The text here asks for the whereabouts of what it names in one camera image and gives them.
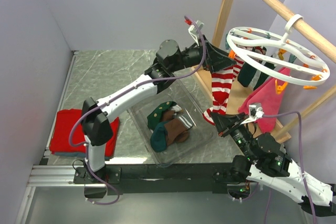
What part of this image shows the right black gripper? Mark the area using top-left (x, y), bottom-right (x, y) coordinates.
top-left (208, 111), bottom-right (255, 160)

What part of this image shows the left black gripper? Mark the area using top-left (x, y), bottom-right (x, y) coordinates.
top-left (170, 36), bottom-right (237, 74)

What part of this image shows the red white striped sock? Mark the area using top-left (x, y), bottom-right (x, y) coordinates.
top-left (203, 67), bottom-right (234, 125)

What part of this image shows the brown sock grey cuff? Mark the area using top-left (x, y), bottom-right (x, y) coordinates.
top-left (160, 110), bottom-right (177, 122)

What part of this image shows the teal santa sock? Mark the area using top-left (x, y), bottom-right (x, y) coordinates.
top-left (150, 121), bottom-right (168, 152)

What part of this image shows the green dotted duck sock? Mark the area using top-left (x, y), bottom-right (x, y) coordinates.
top-left (147, 101), bottom-right (182, 130)

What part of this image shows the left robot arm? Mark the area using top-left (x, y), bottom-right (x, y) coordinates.
top-left (81, 38), bottom-right (236, 183)

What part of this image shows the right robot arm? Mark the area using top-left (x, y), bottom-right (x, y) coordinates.
top-left (211, 111), bottom-right (335, 217)

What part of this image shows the white round clip hanger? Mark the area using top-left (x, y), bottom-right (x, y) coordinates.
top-left (226, 14), bottom-right (330, 89)

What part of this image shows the clear plastic bin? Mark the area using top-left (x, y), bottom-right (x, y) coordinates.
top-left (128, 80), bottom-right (216, 167)

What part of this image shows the pink towel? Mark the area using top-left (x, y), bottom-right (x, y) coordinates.
top-left (238, 68), bottom-right (290, 133)

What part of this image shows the red folded cloth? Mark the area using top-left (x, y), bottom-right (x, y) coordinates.
top-left (49, 109), bottom-right (120, 160)

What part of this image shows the wooden drying rack frame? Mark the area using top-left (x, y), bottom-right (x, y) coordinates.
top-left (189, 0), bottom-right (336, 158)

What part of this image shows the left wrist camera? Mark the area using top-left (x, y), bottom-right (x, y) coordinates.
top-left (185, 18), bottom-right (204, 45)

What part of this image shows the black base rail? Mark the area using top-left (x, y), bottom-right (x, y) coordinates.
top-left (73, 163), bottom-right (251, 199)

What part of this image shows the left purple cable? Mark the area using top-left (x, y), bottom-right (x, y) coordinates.
top-left (68, 15), bottom-right (207, 206)

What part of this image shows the aluminium frame rail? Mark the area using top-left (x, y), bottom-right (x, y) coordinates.
top-left (27, 50), bottom-right (114, 187)

